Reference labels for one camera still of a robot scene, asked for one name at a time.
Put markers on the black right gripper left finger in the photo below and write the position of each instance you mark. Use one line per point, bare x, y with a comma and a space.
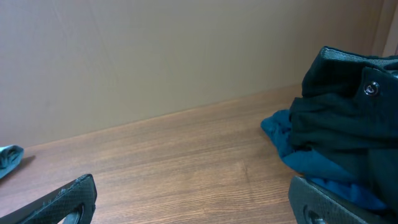
72, 203

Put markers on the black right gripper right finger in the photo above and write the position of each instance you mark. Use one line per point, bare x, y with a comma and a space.
313, 204

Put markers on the black shorts with snap button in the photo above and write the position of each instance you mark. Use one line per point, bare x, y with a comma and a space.
348, 113

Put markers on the blue crumpled garment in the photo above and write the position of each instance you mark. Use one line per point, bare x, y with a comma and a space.
317, 167

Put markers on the light blue folded denim shorts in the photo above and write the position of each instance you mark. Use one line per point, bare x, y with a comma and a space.
10, 158

